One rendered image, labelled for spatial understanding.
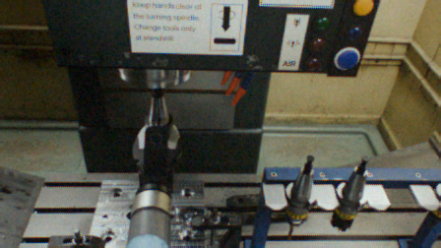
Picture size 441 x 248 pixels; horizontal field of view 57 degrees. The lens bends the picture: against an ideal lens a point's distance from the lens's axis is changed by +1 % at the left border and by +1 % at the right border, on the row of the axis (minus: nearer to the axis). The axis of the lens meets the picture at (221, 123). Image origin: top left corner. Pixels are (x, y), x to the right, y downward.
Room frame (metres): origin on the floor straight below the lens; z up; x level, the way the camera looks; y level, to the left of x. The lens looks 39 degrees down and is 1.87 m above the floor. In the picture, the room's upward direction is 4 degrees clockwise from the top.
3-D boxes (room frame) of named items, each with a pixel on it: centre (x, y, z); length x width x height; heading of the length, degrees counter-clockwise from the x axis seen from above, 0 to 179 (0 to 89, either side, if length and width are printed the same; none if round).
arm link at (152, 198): (0.50, 0.12, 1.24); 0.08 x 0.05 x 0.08; 95
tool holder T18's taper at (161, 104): (0.70, 0.14, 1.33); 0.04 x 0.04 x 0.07
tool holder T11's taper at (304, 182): (0.58, -0.18, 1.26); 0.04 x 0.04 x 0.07
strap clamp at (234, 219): (0.66, -0.01, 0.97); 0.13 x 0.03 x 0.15; 95
